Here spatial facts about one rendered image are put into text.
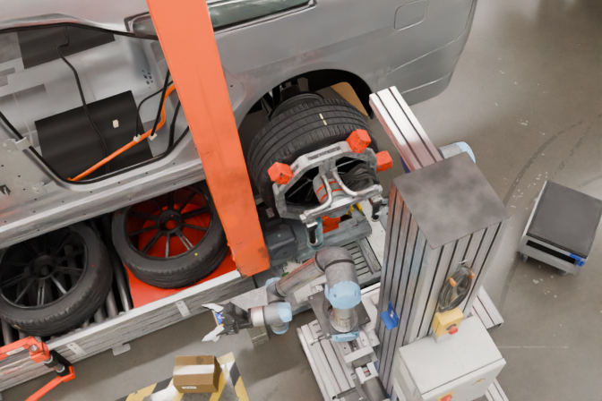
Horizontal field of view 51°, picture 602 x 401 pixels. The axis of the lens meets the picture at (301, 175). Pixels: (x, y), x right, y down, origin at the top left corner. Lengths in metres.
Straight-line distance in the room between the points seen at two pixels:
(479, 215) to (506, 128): 2.82
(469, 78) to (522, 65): 0.41
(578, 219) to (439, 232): 2.21
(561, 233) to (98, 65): 2.80
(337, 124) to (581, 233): 1.59
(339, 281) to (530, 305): 1.89
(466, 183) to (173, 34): 0.96
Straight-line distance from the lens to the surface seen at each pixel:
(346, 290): 2.32
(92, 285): 3.64
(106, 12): 2.71
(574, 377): 3.94
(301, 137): 3.02
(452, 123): 4.59
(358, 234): 3.88
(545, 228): 3.86
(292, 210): 3.37
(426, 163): 1.91
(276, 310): 2.53
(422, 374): 2.48
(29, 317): 3.68
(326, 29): 2.94
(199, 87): 2.14
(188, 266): 3.52
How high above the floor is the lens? 3.60
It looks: 57 degrees down
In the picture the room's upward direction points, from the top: 6 degrees counter-clockwise
